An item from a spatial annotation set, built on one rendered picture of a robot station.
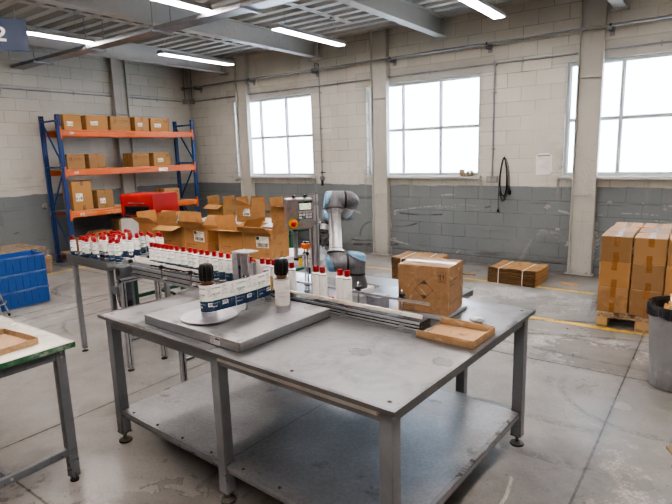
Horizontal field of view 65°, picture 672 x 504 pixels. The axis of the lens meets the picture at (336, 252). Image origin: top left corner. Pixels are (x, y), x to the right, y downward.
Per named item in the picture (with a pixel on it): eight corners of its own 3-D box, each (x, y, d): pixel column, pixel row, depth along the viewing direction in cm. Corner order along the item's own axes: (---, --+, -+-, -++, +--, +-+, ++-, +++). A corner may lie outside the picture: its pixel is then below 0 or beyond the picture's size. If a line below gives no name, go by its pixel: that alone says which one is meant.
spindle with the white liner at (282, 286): (271, 310, 296) (269, 258, 291) (283, 306, 303) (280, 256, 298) (283, 313, 291) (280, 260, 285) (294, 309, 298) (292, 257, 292)
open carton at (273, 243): (235, 259, 498) (232, 220, 491) (268, 250, 541) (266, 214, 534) (267, 263, 479) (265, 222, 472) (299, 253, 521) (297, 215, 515)
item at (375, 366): (97, 317, 317) (97, 314, 316) (275, 271, 431) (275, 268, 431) (394, 417, 187) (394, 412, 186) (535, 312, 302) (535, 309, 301)
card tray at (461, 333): (416, 337, 262) (416, 329, 261) (440, 323, 282) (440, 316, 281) (473, 349, 243) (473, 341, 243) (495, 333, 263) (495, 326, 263)
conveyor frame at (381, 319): (214, 288, 371) (213, 282, 370) (226, 285, 379) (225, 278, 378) (420, 332, 269) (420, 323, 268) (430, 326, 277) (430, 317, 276)
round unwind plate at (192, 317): (168, 319, 286) (168, 317, 286) (213, 305, 309) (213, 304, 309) (204, 329, 267) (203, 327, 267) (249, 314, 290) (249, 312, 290)
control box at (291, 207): (284, 228, 331) (283, 198, 328) (311, 226, 336) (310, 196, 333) (288, 230, 322) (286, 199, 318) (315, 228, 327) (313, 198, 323)
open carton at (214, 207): (202, 220, 818) (200, 196, 811) (225, 217, 860) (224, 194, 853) (218, 221, 799) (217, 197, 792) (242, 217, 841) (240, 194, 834)
